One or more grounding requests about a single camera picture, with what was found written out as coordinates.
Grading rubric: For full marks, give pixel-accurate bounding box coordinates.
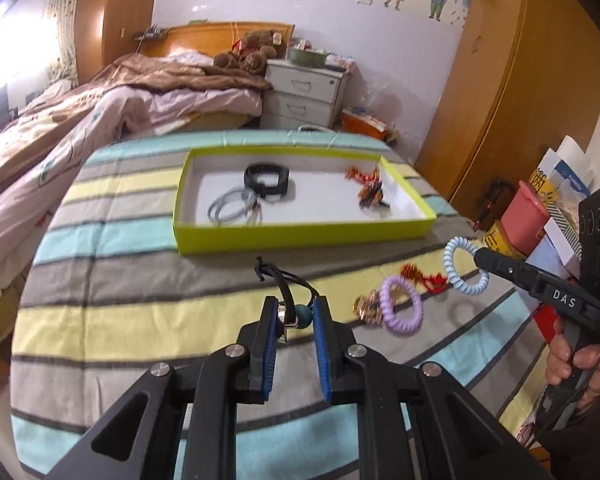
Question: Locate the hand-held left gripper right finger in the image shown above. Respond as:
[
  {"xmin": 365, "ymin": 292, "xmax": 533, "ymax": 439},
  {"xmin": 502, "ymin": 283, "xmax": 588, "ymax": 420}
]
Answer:
[{"xmin": 311, "ymin": 296, "xmax": 553, "ymax": 480}]

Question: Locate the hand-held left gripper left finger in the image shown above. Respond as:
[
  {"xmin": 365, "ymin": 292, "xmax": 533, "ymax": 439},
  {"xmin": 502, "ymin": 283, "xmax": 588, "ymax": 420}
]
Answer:
[{"xmin": 45, "ymin": 296, "xmax": 281, "ymax": 480}]

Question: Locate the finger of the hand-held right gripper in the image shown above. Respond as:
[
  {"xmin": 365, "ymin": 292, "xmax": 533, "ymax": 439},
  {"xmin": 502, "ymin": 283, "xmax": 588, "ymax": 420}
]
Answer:
[{"xmin": 472, "ymin": 250, "xmax": 538, "ymax": 293}]

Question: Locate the black cord teal bead necklace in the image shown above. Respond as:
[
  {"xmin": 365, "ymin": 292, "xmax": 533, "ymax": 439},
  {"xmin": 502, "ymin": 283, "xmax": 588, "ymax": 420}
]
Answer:
[{"xmin": 255, "ymin": 257, "xmax": 318, "ymax": 343}]

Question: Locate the blue spiral hair tie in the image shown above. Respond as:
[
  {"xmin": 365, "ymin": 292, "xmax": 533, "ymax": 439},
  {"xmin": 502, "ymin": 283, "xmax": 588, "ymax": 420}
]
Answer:
[{"xmin": 443, "ymin": 237, "xmax": 490, "ymax": 296}]

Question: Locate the yellow-green cardboard box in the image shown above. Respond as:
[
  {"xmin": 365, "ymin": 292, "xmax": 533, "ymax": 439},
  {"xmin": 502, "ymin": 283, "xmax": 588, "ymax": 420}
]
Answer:
[{"xmin": 172, "ymin": 145, "xmax": 437, "ymax": 256}]

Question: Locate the grey hair tie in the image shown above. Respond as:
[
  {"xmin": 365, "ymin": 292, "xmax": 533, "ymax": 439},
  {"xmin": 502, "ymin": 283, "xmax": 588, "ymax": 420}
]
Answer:
[{"xmin": 207, "ymin": 187, "xmax": 258, "ymax": 226}]

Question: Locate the dark red beaded hair clip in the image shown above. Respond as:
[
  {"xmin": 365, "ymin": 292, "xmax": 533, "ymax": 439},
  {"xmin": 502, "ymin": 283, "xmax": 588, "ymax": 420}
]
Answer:
[{"xmin": 357, "ymin": 182, "xmax": 393, "ymax": 212}]

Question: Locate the black wristband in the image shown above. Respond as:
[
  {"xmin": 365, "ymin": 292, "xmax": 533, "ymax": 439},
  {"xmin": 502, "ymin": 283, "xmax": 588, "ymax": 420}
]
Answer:
[{"xmin": 243, "ymin": 161, "xmax": 297, "ymax": 203}]

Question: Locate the red knot ornament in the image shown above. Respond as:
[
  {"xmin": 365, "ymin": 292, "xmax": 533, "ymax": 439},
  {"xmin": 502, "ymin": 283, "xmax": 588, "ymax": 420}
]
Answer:
[
  {"xmin": 344, "ymin": 165, "xmax": 383, "ymax": 187},
  {"xmin": 399, "ymin": 263, "xmax": 450, "ymax": 295}
]

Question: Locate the person's right hand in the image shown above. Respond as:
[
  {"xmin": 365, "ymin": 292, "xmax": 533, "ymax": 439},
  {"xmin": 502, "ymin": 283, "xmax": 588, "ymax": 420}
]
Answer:
[{"xmin": 546, "ymin": 317, "xmax": 600, "ymax": 411}]

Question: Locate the yellow printed box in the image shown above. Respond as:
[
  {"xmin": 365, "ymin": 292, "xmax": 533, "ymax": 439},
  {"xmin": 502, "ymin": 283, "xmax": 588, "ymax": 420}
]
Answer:
[{"xmin": 480, "ymin": 220, "xmax": 526, "ymax": 261}]

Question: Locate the gold brooch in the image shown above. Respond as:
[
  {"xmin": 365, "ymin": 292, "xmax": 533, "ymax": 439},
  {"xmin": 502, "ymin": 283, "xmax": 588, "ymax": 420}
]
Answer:
[{"xmin": 352, "ymin": 294, "xmax": 385, "ymax": 323}]

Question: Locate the pink bucket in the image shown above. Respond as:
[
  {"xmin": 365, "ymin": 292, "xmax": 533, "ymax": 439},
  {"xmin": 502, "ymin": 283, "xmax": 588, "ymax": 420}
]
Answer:
[{"xmin": 500, "ymin": 180, "xmax": 552, "ymax": 246}]

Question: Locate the red printed packet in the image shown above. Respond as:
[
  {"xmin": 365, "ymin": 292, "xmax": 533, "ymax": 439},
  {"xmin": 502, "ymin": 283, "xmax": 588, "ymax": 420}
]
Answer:
[{"xmin": 532, "ymin": 305, "xmax": 561, "ymax": 346}]

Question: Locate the red and black tool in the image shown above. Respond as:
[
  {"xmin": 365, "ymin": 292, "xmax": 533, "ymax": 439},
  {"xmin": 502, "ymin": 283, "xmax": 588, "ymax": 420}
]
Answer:
[{"xmin": 472, "ymin": 179, "xmax": 516, "ymax": 228}]

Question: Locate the white printed paper bag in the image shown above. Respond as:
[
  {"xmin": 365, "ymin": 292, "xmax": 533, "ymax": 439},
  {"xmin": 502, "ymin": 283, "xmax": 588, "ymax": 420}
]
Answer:
[{"xmin": 527, "ymin": 135, "xmax": 593, "ymax": 201}]

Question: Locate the large wooden wardrobe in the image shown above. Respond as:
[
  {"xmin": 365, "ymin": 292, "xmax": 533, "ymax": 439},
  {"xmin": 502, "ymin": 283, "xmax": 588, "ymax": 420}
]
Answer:
[{"xmin": 412, "ymin": 0, "xmax": 600, "ymax": 221}]

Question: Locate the cardboard box with books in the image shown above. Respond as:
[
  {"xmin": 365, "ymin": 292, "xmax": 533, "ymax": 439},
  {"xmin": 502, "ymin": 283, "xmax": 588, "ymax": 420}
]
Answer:
[{"xmin": 340, "ymin": 107, "xmax": 401, "ymax": 143}]

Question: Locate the clear plastic bag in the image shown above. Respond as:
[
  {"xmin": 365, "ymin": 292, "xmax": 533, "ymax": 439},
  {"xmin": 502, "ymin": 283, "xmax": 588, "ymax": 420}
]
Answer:
[{"xmin": 352, "ymin": 72, "xmax": 386, "ymax": 111}]

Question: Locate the white nightstand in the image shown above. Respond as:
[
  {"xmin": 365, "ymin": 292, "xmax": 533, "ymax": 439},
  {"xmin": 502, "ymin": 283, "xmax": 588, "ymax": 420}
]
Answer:
[{"xmin": 259, "ymin": 57, "xmax": 351, "ymax": 131}]

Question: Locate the green basin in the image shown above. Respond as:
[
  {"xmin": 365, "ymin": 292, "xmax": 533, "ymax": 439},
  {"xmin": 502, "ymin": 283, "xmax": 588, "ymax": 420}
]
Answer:
[{"xmin": 286, "ymin": 46, "xmax": 328, "ymax": 67}]

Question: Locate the bed with pink blanket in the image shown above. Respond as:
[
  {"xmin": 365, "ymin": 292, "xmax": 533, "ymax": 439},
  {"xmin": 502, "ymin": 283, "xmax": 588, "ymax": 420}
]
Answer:
[{"xmin": 0, "ymin": 50, "xmax": 273, "ymax": 281}]

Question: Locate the brown teddy bear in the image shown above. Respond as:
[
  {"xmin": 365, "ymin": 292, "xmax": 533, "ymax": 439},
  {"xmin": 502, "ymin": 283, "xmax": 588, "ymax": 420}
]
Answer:
[{"xmin": 212, "ymin": 30, "xmax": 279, "ymax": 76}]

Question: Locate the wooden headboard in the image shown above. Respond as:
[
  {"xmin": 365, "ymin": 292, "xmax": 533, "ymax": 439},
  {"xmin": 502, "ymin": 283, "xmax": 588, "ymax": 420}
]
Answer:
[{"xmin": 140, "ymin": 21, "xmax": 297, "ymax": 61}]

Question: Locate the cluttered headboard shelf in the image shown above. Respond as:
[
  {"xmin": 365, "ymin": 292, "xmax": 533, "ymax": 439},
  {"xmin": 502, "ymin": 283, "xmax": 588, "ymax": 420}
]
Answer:
[{"xmin": 131, "ymin": 24, "xmax": 170, "ymax": 43}]

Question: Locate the tall narrow wooden wardrobe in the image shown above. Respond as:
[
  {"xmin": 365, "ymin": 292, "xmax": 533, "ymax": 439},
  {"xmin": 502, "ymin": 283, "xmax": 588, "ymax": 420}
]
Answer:
[{"xmin": 77, "ymin": 0, "xmax": 163, "ymax": 86}]

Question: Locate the patterned curtain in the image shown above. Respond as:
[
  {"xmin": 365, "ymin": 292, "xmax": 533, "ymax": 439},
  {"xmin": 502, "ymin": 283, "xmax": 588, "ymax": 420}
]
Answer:
[{"xmin": 42, "ymin": 0, "xmax": 83, "ymax": 83}]

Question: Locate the window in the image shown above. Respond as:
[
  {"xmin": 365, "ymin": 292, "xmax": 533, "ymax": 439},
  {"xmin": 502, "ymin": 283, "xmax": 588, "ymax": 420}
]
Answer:
[{"xmin": 0, "ymin": 0, "xmax": 61, "ymax": 106}]

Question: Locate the purple spiral hair tie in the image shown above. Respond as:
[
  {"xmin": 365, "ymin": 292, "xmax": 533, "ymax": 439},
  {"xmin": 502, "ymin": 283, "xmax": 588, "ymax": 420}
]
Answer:
[{"xmin": 379, "ymin": 275, "xmax": 425, "ymax": 335}]

